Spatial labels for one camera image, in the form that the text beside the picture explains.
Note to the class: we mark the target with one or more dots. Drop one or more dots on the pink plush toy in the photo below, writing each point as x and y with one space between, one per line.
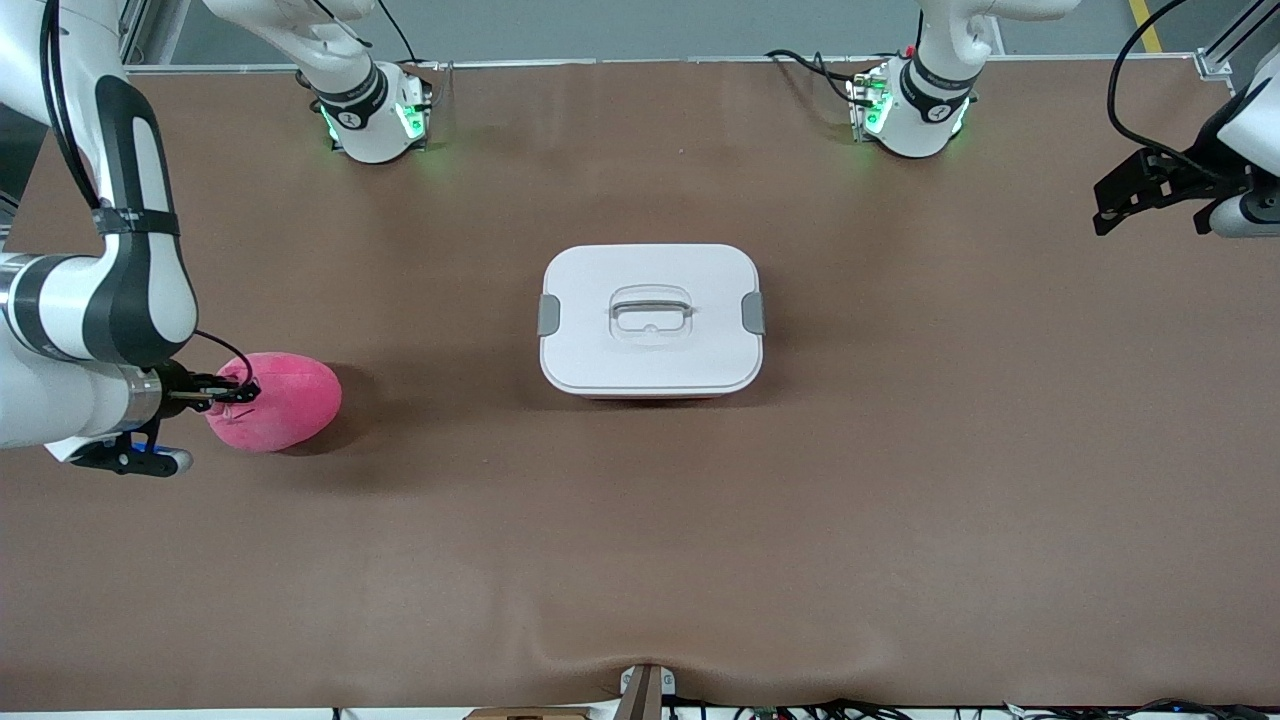
290 400

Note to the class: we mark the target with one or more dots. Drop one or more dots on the silver table edge rail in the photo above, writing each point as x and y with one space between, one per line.
650 61

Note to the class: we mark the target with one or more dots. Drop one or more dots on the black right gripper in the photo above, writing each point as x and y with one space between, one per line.
178 387

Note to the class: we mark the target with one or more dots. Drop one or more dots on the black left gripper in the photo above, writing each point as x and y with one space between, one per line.
1189 184

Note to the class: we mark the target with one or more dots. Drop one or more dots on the pink plastic box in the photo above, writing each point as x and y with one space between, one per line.
650 397

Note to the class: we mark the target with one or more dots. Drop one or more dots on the brown table mat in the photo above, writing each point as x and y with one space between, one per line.
640 540

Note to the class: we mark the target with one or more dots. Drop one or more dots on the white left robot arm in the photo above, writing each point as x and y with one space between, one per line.
925 110

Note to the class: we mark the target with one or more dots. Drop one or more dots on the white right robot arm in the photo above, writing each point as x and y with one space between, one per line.
120 300

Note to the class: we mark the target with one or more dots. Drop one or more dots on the white box lid grey latches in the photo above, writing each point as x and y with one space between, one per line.
600 360

